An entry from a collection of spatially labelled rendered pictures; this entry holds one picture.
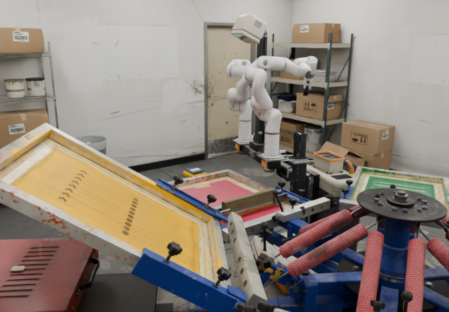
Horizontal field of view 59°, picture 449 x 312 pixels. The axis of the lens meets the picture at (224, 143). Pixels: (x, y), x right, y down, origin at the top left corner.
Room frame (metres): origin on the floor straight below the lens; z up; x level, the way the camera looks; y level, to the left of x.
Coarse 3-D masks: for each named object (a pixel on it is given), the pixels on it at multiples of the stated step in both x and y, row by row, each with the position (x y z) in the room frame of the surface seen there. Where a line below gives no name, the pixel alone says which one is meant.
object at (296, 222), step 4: (280, 220) 1.79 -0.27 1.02; (292, 220) 1.74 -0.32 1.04; (296, 220) 1.75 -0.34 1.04; (300, 220) 1.75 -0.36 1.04; (280, 224) 1.79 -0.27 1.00; (284, 224) 1.76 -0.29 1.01; (292, 224) 1.72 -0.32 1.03; (296, 224) 1.70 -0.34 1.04; (300, 224) 1.70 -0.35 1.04; (304, 224) 1.70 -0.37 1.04; (296, 228) 1.70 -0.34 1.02; (296, 232) 1.70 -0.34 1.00
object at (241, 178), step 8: (200, 176) 2.52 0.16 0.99; (208, 176) 2.54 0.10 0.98; (216, 176) 2.58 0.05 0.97; (232, 176) 2.59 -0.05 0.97; (240, 176) 2.52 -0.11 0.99; (184, 184) 2.44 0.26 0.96; (248, 184) 2.44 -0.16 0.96; (256, 184) 2.38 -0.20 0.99; (264, 184) 2.37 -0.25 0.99; (288, 200) 2.14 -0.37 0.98
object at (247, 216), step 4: (188, 188) 2.38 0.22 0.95; (192, 188) 2.38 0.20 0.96; (196, 188) 2.39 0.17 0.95; (200, 188) 2.39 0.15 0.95; (204, 188) 2.39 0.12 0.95; (188, 192) 2.32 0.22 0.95; (192, 192) 2.32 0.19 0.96; (248, 212) 2.02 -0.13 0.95; (244, 216) 1.97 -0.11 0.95; (248, 216) 1.97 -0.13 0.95; (252, 216) 1.97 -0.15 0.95; (256, 216) 1.97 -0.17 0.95; (220, 220) 1.92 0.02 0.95; (244, 220) 1.92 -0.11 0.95; (248, 220) 1.92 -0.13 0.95; (224, 224) 1.87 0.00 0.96
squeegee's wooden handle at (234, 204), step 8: (256, 192) 2.06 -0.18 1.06; (264, 192) 2.07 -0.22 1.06; (272, 192) 2.10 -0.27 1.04; (224, 200) 1.94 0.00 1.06; (232, 200) 1.94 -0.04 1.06; (240, 200) 1.97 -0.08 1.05; (248, 200) 2.00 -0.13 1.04; (256, 200) 2.03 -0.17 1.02; (264, 200) 2.07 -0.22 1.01; (272, 200) 2.10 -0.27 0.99; (224, 208) 1.91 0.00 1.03; (232, 208) 1.94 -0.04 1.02; (240, 208) 1.97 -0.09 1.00
